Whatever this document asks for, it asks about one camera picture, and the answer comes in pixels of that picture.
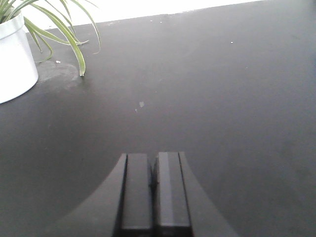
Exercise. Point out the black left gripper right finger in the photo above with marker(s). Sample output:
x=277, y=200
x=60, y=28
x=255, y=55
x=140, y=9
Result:
x=171, y=214

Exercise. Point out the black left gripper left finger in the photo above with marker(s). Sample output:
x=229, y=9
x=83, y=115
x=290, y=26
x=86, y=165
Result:
x=135, y=213

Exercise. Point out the white plant pot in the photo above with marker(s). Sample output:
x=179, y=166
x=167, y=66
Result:
x=18, y=72

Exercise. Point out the green spider plant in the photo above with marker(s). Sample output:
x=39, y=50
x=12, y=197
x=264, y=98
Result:
x=59, y=13

